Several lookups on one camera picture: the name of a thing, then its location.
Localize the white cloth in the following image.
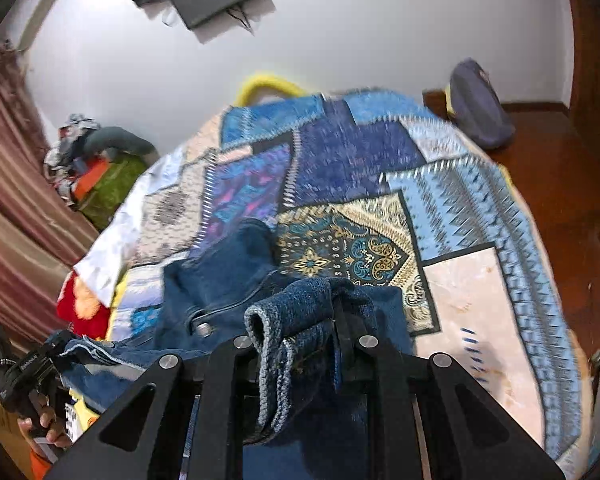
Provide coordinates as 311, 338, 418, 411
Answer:
74, 149, 187, 307

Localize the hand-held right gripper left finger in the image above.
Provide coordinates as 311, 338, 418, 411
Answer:
44, 335, 261, 480

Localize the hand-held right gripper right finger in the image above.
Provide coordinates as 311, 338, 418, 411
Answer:
331, 299, 567, 480

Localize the small black wall monitor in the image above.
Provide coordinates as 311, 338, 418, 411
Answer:
167, 0, 258, 32

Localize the grey neck pillow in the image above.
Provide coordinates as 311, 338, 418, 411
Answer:
82, 127, 159, 159

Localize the grey backpack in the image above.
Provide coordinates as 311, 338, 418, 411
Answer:
447, 58, 517, 151

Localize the orange box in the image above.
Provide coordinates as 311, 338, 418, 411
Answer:
74, 159, 112, 202

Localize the blue denim jacket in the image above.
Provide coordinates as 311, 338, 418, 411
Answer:
55, 217, 417, 480

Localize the person's left hand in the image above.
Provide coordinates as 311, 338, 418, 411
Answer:
17, 394, 75, 452

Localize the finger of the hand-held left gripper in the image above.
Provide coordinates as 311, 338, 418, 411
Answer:
41, 329, 77, 361

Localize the patchwork bedspread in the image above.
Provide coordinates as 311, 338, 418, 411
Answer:
105, 87, 597, 476

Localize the striped brown curtain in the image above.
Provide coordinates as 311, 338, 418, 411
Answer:
0, 44, 102, 356

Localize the red plush toy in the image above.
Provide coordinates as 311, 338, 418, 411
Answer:
55, 270, 115, 342

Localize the yellow cushion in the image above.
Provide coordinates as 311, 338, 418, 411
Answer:
235, 74, 307, 107

